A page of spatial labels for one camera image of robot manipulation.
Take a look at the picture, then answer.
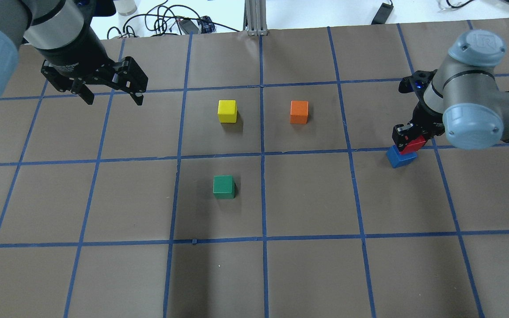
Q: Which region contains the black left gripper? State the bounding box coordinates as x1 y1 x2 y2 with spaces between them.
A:
40 31 149 106

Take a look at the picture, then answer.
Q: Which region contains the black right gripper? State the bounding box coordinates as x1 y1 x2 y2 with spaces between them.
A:
392 102 445 154

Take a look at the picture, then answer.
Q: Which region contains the red wooden block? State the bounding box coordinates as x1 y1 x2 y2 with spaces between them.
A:
398 135 427 155

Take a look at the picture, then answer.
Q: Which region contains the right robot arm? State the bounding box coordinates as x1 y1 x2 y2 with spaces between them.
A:
388 30 509 318

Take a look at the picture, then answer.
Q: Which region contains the blue wooden block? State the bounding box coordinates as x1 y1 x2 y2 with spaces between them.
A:
386 145 418 169

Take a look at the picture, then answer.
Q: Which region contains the orange wooden block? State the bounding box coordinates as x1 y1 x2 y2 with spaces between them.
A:
289 100 309 125

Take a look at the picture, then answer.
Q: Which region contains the yellow wooden block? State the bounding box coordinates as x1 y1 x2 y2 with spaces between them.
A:
217 99 238 123

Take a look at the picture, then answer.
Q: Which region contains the green wooden block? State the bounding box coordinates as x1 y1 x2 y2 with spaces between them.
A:
213 175 236 200

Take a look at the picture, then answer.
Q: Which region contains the white cylindrical bottle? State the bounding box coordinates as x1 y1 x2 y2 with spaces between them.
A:
113 0 138 16

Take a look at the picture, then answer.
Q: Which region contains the black power adapter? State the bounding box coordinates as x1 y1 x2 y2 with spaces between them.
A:
371 3 394 25

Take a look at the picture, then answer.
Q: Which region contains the aluminium frame post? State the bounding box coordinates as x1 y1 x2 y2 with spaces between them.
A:
243 0 267 36

